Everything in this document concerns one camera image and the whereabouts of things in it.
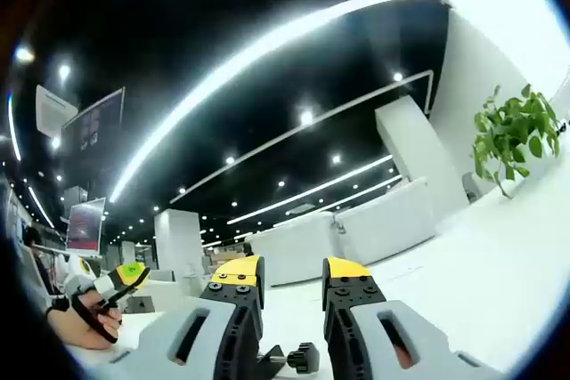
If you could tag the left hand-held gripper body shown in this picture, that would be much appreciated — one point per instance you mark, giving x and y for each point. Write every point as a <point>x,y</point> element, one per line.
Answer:
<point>82,282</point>

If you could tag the white ceiling air conditioner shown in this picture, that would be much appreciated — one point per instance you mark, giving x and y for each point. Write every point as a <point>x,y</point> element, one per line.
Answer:
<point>55,108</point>

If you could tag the black fixed fixture clamp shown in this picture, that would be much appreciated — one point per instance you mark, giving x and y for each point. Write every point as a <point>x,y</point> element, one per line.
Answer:
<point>303,355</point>

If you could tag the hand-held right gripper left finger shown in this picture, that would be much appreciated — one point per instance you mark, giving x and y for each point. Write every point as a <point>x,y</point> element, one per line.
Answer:
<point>151,344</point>

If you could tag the long white ceiling light strip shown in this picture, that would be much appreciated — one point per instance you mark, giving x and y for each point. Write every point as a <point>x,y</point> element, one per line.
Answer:
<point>356,4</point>

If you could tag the white desk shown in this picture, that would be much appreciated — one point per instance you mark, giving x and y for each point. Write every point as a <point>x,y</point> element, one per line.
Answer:
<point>445,291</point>

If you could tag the green potted plant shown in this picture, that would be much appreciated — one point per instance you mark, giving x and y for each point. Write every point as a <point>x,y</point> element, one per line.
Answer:
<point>507,131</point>

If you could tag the person's left hand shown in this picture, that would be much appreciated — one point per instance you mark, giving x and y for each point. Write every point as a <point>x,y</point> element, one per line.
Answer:
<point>89,331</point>

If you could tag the white square pillar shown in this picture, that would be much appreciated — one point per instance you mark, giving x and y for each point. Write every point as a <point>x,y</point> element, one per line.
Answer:
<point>178,242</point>
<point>414,148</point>

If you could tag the dark hanging monitor screen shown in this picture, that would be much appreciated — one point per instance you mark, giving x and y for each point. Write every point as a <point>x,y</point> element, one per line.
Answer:
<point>93,122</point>

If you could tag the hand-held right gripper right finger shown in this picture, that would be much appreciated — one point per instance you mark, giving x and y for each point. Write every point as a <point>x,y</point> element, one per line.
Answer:
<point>438,353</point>

